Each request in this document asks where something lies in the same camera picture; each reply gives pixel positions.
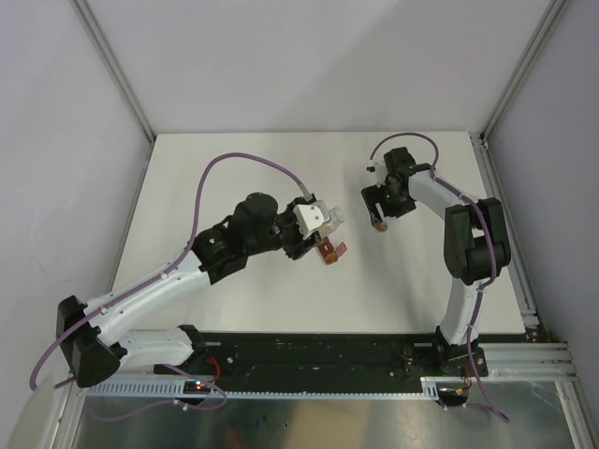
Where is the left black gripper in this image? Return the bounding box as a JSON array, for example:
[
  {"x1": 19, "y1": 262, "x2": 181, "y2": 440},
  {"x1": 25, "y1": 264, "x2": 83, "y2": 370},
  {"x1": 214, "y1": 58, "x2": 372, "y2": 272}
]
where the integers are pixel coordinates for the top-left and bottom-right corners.
[{"x1": 245, "y1": 197, "x2": 322, "y2": 259}]

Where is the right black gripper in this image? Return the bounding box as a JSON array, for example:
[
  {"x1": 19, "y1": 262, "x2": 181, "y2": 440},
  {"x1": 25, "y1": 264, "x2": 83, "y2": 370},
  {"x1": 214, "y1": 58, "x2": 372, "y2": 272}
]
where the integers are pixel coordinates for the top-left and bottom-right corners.
[{"x1": 361, "y1": 180, "x2": 416, "y2": 226}]

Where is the red weekly pill organizer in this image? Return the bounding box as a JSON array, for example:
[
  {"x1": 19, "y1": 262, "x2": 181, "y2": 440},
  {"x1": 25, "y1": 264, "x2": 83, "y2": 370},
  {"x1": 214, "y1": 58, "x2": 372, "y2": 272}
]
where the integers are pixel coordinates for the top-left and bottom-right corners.
[{"x1": 317, "y1": 237, "x2": 347, "y2": 266}]

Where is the clear pill bottle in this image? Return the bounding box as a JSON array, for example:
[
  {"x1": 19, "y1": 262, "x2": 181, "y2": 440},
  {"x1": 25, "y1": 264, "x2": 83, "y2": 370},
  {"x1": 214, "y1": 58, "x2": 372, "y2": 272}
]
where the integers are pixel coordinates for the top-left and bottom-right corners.
[{"x1": 319, "y1": 207, "x2": 345, "y2": 238}]

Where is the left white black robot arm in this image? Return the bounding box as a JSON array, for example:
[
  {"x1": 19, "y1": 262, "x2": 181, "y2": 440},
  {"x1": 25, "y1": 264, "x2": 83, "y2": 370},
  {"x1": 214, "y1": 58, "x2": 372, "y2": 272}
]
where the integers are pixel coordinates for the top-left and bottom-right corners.
[{"x1": 56, "y1": 193, "x2": 332, "y2": 388}]

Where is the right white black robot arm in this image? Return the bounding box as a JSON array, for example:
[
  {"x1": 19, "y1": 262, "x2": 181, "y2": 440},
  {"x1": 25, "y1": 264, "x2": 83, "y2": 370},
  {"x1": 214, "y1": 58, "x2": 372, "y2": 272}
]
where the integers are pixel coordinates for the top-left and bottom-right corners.
[{"x1": 361, "y1": 147, "x2": 511, "y2": 375}]

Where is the shiny metal front plate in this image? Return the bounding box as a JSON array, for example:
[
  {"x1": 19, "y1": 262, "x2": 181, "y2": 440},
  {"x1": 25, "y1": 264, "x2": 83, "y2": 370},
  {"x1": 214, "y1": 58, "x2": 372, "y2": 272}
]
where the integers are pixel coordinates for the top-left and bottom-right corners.
[{"x1": 73, "y1": 383, "x2": 575, "y2": 448}]

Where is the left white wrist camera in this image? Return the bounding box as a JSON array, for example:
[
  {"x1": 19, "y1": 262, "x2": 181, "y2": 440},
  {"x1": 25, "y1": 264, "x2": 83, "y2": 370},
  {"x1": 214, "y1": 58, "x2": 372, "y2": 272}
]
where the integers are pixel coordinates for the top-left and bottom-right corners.
[{"x1": 293, "y1": 200, "x2": 330, "y2": 239}]

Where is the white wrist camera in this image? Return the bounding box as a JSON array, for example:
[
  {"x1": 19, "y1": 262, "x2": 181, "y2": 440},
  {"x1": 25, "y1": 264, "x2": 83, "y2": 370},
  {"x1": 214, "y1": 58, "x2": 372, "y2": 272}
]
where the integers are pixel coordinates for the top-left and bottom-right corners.
[
  {"x1": 366, "y1": 160, "x2": 387, "y2": 184},
  {"x1": 293, "y1": 200, "x2": 330, "y2": 239}
]

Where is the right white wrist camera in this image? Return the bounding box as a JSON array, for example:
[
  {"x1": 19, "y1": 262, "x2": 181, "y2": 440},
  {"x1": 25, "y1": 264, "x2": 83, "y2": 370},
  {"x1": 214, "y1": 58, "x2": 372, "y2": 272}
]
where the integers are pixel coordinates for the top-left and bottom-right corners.
[{"x1": 366, "y1": 160, "x2": 387, "y2": 184}]

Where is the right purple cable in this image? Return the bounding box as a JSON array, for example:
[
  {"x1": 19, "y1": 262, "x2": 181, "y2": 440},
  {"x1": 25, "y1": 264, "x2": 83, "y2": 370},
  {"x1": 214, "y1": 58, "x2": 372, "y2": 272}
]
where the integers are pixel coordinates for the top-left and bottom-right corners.
[{"x1": 369, "y1": 132, "x2": 511, "y2": 425}]

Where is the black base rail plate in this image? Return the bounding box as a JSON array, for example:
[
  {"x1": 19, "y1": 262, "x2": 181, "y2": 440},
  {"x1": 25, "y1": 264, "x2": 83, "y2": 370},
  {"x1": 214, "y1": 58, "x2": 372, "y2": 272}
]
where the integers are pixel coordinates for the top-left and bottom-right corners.
[{"x1": 176, "y1": 331, "x2": 489, "y2": 395}]

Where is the grey slotted cable duct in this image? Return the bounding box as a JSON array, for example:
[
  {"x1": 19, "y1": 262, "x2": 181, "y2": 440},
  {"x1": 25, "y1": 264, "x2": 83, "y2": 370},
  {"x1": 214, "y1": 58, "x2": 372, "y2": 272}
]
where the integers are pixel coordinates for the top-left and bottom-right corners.
[{"x1": 93, "y1": 377, "x2": 483, "y2": 401}]

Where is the right aluminium frame post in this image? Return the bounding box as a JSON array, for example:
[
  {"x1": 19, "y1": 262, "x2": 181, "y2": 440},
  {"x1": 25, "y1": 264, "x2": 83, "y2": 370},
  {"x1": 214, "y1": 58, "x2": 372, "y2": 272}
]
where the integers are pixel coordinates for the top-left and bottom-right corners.
[{"x1": 479, "y1": 0, "x2": 572, "y2": 146}]

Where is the aluminium frame post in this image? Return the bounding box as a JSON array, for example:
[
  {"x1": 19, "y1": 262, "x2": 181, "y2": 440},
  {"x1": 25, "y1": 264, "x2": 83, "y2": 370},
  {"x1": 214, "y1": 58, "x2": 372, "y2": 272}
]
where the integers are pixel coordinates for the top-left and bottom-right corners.
[
  {"x1": 479, "y1": 0, "x2": 572, "y2": 146},
  {"x1": 69, "y1": 0, "x2": 156, "y2": 145}
]

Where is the left aluminium frame post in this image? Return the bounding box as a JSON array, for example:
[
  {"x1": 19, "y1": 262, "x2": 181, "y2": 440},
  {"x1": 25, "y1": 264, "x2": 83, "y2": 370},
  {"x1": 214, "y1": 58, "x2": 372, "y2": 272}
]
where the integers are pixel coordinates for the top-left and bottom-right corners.
[{"x1": 69, "y1": 0, "x2": 156, "y2": 145}]

